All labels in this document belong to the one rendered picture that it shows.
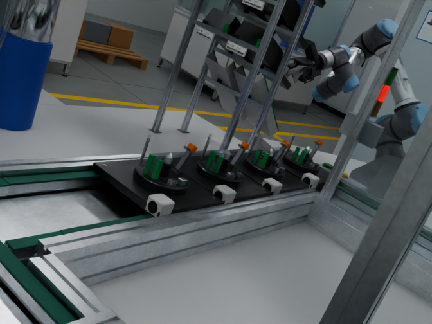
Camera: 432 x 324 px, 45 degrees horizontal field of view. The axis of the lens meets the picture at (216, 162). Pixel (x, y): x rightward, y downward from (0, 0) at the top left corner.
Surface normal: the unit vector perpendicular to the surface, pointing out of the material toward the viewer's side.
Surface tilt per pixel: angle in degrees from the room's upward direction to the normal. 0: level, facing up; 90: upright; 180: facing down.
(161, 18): 90
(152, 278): 0
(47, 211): 0
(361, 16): 90
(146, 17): 90
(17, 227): 0
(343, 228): 90
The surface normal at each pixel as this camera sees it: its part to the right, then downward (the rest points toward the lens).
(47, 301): 0.35, -0.89
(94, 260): 0.73, 0.46
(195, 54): -0.69, -0.01
